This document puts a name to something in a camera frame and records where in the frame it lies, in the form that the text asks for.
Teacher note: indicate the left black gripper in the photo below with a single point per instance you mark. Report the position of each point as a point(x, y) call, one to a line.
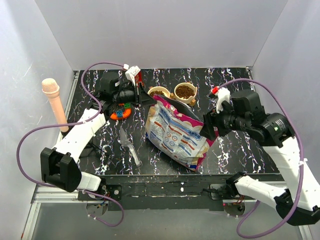
point(141, 97)

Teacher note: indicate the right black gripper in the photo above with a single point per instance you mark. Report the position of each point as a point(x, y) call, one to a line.
point(212, 118)

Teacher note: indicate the pink pet food bag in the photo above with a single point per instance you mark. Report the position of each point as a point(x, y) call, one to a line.
point(173, 128)

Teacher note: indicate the clear plastic scoop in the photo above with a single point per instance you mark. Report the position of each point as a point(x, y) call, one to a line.
point(124, 140)

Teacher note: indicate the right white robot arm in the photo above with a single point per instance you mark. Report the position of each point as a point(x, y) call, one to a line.
point(280, 143)

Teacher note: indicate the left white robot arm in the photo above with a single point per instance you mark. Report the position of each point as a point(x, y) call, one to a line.
point(59, 164)

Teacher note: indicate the cream double pet bowl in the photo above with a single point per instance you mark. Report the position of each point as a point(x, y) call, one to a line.
point(184, 92)

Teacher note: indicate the red toy block car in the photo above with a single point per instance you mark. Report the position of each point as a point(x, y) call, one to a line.
point(138, 78)

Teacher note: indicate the orange curved toy track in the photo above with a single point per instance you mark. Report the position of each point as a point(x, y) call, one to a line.
point(123, 112)

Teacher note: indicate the black microphone tripod stand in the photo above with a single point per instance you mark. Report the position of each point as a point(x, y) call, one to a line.
point(91, 150)

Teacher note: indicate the pink microphone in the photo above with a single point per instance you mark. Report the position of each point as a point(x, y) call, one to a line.
point(52, 91)

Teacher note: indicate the aluminium frame rail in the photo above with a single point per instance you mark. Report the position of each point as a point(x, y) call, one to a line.
point(44, 195)

